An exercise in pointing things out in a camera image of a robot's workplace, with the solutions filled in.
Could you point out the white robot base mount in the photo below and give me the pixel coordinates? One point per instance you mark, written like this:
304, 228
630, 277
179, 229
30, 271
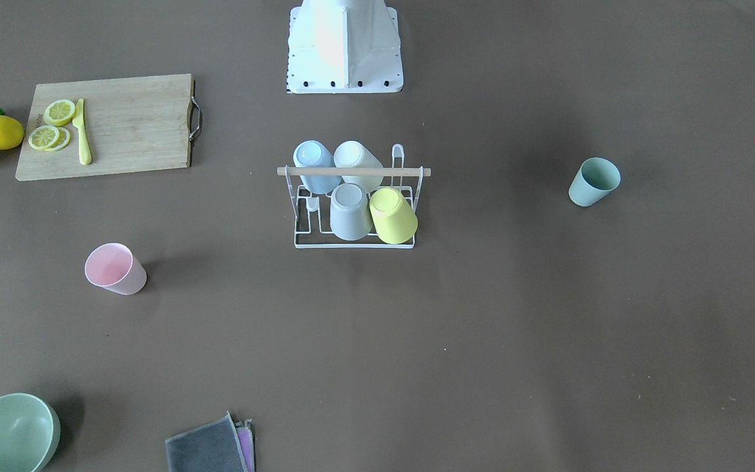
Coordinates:
344, 47

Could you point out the wooden cutting board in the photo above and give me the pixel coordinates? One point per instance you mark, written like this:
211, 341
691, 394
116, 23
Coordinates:
133, 124

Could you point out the lemon slice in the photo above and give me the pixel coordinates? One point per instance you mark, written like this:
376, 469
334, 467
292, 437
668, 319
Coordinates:
44, 137
59, 113

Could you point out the lemon slice top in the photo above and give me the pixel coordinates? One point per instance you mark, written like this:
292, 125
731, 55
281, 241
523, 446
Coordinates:
59, 113

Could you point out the yellow plastic knife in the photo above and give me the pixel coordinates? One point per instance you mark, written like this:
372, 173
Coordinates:
79, 122

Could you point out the lemon slice lower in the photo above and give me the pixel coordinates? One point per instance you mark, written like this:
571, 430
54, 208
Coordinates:
44, 137

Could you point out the grey cloth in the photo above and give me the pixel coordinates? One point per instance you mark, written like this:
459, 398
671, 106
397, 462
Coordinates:
212, 447

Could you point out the white wire cup rack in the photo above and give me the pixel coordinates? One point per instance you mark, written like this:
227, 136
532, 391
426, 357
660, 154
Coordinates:
311, 227

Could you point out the pink cup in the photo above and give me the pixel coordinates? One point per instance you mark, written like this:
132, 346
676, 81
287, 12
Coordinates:
114, 267

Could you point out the green cup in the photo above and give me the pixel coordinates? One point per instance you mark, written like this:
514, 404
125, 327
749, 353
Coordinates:
596, 178

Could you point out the purple cloth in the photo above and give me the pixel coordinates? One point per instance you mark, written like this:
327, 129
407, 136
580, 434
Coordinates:
245, 434

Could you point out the yellow cup on rack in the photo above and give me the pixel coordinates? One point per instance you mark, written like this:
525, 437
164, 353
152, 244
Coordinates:
394, 220

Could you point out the grey cup on rack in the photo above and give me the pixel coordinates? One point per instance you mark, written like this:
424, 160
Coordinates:
350, 217

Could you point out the lemon slice hidden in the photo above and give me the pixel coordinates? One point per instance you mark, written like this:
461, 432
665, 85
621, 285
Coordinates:
63, 140

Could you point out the green bowl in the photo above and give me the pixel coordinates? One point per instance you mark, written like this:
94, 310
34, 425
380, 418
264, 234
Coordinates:
29, 432

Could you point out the white cup on rack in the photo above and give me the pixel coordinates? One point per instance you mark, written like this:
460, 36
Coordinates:
352, 154

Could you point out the blue cup on rack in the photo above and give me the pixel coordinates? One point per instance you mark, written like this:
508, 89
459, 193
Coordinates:
311, 154

